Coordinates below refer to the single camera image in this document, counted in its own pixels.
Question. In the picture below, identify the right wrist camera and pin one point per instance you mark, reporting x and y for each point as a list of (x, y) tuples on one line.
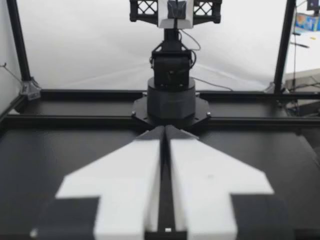
[(166, 22)]

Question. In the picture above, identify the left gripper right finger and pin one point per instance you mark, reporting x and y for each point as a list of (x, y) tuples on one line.
[(200, 180)]

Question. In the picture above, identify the computer screen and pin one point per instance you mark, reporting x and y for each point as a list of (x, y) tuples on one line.
[(306, 21)]

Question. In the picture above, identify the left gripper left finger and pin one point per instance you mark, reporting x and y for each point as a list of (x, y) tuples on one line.
[(125, 180)]

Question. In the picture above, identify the black frame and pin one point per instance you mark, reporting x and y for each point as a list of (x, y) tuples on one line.
[(18, 40)]

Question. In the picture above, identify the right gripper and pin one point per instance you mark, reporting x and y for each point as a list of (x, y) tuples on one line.
[(143, 10)]

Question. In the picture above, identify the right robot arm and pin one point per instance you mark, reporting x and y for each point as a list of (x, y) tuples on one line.
[(170, 100)]

